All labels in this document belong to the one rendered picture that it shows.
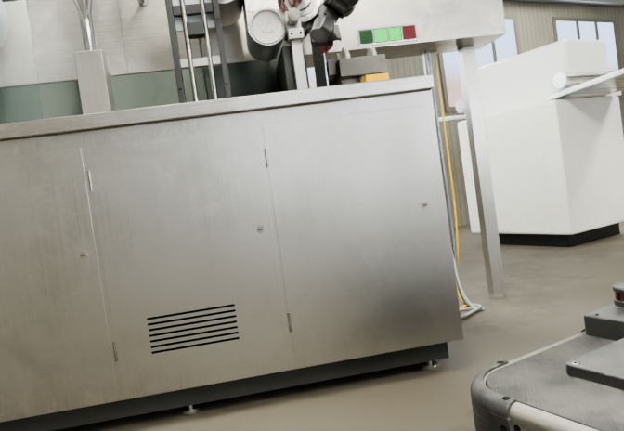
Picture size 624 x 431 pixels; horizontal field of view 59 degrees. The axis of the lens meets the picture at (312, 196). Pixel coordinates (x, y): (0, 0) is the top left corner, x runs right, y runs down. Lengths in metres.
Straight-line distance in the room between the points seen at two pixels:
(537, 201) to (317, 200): 2.48
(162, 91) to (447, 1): 1.21
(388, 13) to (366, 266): 1.14
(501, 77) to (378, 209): 2.66
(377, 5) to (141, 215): 1.31
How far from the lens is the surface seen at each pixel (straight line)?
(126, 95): 2.25
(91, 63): 2.02
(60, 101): 2.31
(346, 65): 1.89
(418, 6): 2.41
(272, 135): 1.59
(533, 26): 6.96
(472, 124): 2.57
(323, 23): 1.74
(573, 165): 3.81
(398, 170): 1.65
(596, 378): 1.06
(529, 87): 4.02
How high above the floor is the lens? 0.63
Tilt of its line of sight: 1 degrees down
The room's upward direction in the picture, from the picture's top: 8 degrees counter-clockwise
